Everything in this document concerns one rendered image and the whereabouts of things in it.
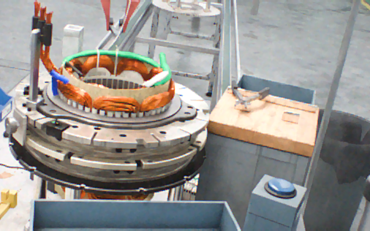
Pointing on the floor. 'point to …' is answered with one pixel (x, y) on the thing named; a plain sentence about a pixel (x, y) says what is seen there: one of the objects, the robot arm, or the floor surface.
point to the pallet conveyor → (218, 72)
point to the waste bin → (333, 195)
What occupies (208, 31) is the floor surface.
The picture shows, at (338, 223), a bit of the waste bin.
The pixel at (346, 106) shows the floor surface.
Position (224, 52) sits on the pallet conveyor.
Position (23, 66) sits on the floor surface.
